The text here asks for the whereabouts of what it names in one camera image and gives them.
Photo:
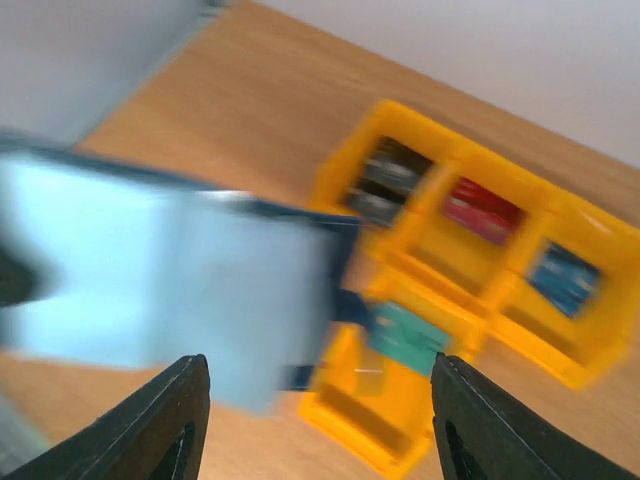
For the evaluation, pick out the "black VIP credit card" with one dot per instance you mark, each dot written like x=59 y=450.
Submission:
x=376 y=203

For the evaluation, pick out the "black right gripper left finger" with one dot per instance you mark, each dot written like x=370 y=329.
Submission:
x=158 y=432

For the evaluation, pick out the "orange bin back middle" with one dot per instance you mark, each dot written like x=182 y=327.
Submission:
x=453 y=261

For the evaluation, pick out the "red credit card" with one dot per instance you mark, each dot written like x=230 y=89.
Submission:
x=481 y=211

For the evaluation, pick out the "orange bin front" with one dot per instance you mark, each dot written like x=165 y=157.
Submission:
x=375 y=407

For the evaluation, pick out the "orange bin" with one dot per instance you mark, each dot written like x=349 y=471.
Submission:
x=375 y=407
x=345 y=166
x=577 y=351
x=453 y=261

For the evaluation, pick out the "black credit card in bin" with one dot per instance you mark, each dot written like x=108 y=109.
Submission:
x=396 y=166

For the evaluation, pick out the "orange bin back right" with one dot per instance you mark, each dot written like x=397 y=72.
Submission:
x=577 y=351

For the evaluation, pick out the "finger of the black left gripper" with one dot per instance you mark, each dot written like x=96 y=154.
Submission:
x=22 y=278

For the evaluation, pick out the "orange bin back left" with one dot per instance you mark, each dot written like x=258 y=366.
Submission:
x=345 y=166

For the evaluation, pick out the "teal credit card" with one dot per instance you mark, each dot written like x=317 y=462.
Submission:
x=406 y=338

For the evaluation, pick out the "blue credit card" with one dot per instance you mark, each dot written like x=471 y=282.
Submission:
x=565 y=280

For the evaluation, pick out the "blue card holder wallet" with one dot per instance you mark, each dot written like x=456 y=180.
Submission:
x=143 y=267

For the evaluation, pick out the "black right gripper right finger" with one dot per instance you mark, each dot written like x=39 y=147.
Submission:
x=483 y=432

